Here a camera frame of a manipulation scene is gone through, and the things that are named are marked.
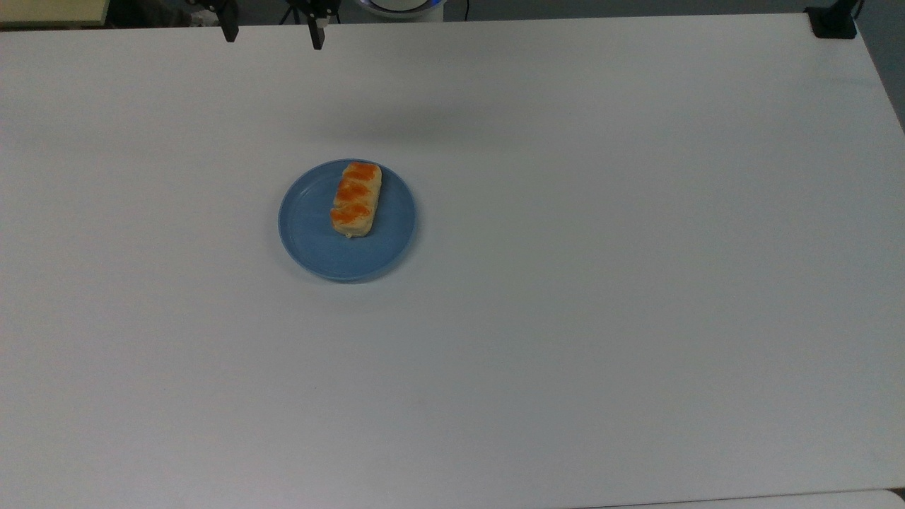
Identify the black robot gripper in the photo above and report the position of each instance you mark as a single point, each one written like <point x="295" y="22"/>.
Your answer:
<point x="311" y="6"/>

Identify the orange glazed bread loaf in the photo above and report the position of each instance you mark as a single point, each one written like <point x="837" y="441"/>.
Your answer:
<point x="357" y="200"/>

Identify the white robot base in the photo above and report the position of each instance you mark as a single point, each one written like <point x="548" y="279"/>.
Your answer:
<point x="399" y="7"/>

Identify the blue round plate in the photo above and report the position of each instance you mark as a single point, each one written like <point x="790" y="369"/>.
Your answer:
<point x="318" y="240"/>

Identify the yellowish wooden desk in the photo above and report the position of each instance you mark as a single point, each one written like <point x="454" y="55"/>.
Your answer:
<point x="49" y="10"/>

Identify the black camera stand clamp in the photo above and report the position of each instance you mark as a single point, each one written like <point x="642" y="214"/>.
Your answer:
<point x="833" y="21"/>

